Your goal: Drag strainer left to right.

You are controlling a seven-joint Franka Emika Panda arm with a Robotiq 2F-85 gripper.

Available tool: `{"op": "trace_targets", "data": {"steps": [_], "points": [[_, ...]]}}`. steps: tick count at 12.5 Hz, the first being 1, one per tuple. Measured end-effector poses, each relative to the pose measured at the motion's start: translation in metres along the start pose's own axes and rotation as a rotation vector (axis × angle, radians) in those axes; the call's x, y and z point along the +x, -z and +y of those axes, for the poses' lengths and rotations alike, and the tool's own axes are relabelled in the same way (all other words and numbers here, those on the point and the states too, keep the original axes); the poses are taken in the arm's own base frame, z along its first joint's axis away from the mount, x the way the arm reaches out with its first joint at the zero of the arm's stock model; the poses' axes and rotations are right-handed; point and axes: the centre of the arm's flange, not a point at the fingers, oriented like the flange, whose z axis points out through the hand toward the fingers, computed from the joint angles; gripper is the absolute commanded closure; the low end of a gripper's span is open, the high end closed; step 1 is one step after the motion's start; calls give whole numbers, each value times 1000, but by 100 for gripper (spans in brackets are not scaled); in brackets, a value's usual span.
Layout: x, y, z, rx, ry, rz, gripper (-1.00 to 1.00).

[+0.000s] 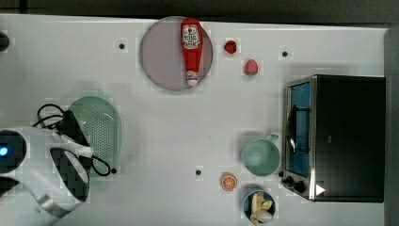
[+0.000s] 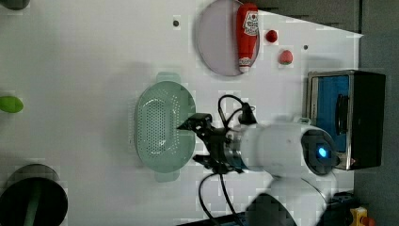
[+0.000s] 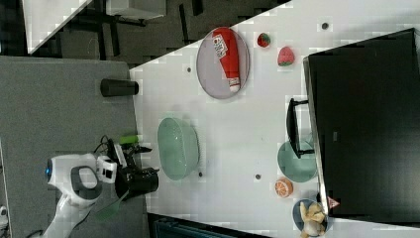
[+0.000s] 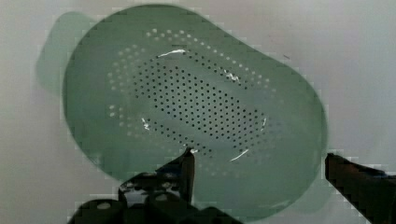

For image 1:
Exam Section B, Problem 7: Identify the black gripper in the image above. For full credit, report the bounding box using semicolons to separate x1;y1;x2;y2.
57;110;89;147

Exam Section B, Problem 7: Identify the green plastic strainer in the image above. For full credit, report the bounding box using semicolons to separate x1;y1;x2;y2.
69;96;121;177

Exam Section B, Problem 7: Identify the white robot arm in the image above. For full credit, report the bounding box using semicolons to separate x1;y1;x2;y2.
1;110;93;226

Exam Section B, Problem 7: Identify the grey round plate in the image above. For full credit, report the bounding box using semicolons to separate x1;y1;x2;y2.
139;16;214;92

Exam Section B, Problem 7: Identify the red ketchup bottle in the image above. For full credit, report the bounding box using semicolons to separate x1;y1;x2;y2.
181;18;203;87

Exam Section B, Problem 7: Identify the orange slice toy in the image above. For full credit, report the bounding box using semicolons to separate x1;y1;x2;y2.
220;172;237;191

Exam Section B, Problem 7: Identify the dark red strawberry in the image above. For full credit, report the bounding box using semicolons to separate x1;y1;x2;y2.
224;40;237;54

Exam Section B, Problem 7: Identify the pink strawberry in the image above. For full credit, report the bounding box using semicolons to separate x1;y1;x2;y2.
244;59;259;76

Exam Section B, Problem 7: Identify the green mug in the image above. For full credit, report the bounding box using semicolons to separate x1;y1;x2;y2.
241;134;280;176

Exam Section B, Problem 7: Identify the blue bowl with banana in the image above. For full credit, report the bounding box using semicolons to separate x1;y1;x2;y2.
243;189;276;226

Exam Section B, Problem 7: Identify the black toaster oven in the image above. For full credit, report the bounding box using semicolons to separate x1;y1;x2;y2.
279;74;386;202

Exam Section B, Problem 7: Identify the black cylinder post upper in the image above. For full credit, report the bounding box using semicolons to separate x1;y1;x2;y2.
0;32;9;52

